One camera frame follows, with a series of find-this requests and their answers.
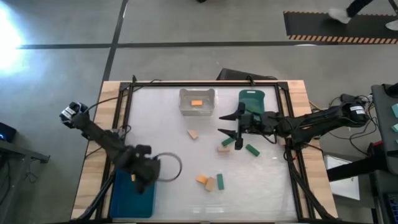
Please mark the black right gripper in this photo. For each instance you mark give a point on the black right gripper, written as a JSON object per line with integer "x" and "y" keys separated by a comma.
{"x": 258, "y": 124}

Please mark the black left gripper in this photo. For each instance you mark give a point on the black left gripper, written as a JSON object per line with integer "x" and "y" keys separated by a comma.
{"x": 146, "y": 168}

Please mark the green rectangular wooden block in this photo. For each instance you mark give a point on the green rectangular wooden block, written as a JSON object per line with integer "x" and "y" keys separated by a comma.
{"x": 252, "y": 150}
{"x": 227, "y": 142}
{"x": 220, "y": 182}

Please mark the yellow rectangular wooden block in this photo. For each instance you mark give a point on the yellow rectangular wooden block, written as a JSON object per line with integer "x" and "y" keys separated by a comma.
{"x": 196, "y": 103}

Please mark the translucent white plastic bin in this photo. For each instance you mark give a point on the translucent white plastic bin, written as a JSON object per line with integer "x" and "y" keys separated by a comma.
{"x": 186, "y": 110}

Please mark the yellow triangular wooden block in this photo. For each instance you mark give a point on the yellow triangular wooden block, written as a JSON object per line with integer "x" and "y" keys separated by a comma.
{"x": 202, "y": 179}

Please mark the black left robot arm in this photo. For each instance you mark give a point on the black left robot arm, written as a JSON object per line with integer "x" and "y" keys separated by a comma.
{"x": 99, "y": 137}

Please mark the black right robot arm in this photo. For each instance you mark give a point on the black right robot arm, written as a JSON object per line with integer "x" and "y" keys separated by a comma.
{"x": 320, "y": 119}

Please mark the teal green plastic bin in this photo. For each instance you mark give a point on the teal green plastic bin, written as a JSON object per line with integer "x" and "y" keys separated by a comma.
{"x": 253, "y": 99}

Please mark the blue plastic bin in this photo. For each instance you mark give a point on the blue plastic bin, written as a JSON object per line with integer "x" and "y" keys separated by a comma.
{"x": 130, "y": 205}

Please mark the black power strip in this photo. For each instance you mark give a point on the black power strip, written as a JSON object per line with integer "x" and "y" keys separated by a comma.
{"x": 345, "y": 97}

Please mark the black hazard-striped floor mat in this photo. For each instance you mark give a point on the black hazard-striped floor mat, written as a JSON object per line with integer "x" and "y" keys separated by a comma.
{"x": 311, "y": 26}

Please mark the white paper sheet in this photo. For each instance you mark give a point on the white paper sheet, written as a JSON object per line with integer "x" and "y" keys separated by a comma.
{"x": 345, "y": 188}

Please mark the black desk leg bar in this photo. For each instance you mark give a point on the black desk leg bar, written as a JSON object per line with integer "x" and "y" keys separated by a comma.
{"x": 354, "y": 168}

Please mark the black device with blue light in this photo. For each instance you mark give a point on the black device with blue light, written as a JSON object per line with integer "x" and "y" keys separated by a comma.
{"x": 7, "y": 133}

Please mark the grey side desk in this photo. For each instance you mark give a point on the grey side desk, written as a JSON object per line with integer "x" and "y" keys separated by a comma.
{"x": 384, "y": 124}

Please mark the small teal block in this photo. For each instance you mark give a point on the small teal block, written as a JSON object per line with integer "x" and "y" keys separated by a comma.
{"x": 395, "y": 127}
{"x": 395, "y": 110}

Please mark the person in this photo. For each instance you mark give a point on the person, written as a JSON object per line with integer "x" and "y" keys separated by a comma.
{"x": 357, "y": 6}

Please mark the black keyboard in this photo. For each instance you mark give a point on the black keyboard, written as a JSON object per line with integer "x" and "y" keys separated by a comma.
{"x": 392, "y": 208}

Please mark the black aluminium table frame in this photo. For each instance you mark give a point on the black aluminium table frame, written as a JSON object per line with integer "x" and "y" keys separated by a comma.
{"x": 202, "y": 84}

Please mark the black diagonal frame strut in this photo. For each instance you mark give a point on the black diagonal frame strut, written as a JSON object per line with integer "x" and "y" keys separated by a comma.
{"x": 306, "y": 193}
{"x": 99, "y": 199}

